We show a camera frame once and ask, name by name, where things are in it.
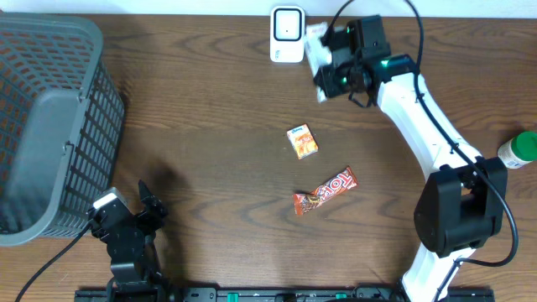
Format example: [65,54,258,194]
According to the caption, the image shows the white green carton box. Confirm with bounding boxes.
[305,22,332,77]

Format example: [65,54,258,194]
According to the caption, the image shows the orange tissue pack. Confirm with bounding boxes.
[287,124,319,159]

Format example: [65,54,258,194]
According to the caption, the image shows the red chocolate bar wrapper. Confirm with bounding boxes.
[293,166,358,216]

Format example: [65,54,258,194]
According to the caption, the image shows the green lid seasoning jar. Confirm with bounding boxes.
[497,131,537,169]

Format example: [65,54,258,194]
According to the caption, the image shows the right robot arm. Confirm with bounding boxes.
[304,16,513,301]

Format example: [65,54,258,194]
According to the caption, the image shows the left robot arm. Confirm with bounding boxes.
[87,180,175,301]

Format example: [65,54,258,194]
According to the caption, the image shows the white barcode scanner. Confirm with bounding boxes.
[269,5,305,63]

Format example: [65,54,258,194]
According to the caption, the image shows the grey plastic shopping basket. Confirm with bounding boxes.
[1,13,126,247]

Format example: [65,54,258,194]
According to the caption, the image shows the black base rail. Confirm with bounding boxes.
[74,285,496,302]

